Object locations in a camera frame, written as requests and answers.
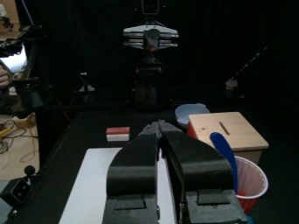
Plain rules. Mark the wooden box with slot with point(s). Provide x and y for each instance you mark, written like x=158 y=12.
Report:
x=229 y=134

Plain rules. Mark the person's hand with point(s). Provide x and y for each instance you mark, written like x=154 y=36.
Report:
x=4 y=77

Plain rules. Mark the small black speaker box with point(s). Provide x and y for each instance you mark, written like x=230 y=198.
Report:
x=16 y=191

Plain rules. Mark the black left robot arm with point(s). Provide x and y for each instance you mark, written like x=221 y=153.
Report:
x=148 y=78

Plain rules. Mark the light blue bowl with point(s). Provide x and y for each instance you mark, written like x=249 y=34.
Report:
x=189 y=113

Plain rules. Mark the red plastic cup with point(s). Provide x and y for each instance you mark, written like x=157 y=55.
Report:
x=250 y=183

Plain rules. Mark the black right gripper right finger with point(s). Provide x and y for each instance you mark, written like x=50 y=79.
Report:
x=197 y=169

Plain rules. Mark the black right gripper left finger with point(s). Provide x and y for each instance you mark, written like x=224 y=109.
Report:
x=132 y=166

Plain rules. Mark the red and white block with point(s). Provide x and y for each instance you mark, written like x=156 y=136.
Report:
x=117 y=134

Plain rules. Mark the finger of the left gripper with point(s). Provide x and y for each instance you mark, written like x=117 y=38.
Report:
x=150 y=40

